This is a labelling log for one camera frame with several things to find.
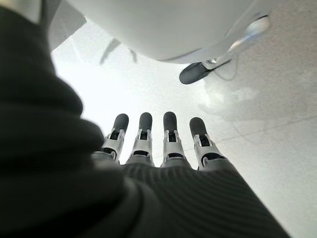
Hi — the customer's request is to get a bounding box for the black robot foot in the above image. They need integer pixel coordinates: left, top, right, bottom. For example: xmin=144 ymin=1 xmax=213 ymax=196
xmin=179 ymin=58 xmax=234 ymax=85

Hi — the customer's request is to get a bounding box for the left robot hand dark palm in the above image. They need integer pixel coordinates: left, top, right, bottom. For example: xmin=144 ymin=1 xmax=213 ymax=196
xmin=0 ymin=5 xmax=292 ymax=238

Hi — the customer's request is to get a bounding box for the white robot body shell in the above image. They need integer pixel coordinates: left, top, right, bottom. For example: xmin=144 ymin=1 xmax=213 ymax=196
xmin=60 ymin=0 xmax=270 ymax=70

